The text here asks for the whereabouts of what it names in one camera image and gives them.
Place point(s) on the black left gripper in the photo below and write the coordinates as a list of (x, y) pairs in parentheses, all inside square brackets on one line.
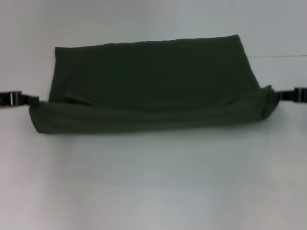
[(4, 98)]

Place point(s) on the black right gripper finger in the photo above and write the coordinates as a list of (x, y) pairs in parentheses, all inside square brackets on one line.
[(291, 95)]

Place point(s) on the dark green shirt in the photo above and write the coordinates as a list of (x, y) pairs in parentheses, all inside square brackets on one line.
[(153, 95)]

